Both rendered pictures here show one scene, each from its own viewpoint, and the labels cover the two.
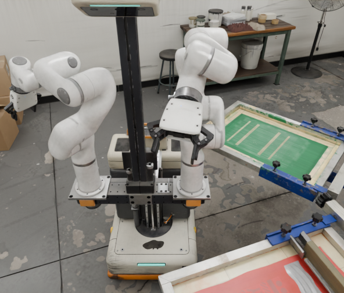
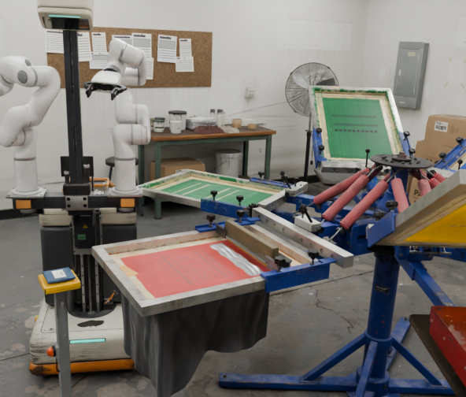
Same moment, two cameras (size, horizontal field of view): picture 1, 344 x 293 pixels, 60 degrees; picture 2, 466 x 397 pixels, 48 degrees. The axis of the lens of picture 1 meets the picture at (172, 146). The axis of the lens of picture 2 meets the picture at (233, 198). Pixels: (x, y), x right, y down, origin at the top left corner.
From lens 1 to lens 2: 155 cm
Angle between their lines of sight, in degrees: 23
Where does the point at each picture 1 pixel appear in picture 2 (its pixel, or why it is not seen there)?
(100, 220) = (19, 332)
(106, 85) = (53, 76)
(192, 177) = (124, 172)
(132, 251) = not seen: hidden behind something
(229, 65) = (137, 52)
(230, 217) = not seen: hidden behind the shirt
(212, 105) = (138, 109)
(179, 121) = (104, 78)
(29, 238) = not seen: outside the picture
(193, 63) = (114, 50)
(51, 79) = (13, 66)
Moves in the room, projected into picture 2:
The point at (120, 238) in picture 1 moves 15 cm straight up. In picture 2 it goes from (48, 321) to (46, 297)
